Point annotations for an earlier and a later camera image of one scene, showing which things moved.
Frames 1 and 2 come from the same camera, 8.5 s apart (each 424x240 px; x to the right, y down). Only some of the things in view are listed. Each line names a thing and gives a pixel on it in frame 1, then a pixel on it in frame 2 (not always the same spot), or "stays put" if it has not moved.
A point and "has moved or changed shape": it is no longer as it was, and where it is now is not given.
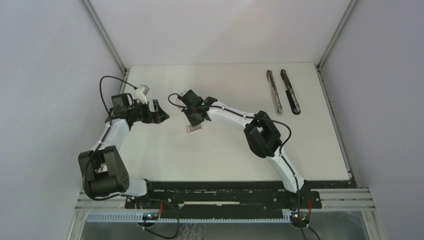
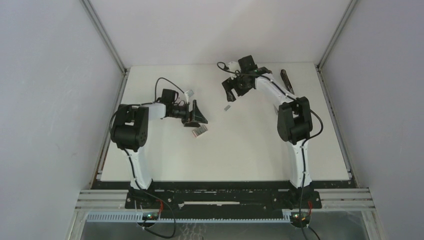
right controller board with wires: (305, 217) stays put
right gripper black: (193, 123) → (228, 84)
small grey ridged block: (190, 128) has moved or changed shape
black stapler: (291, 96) stays put
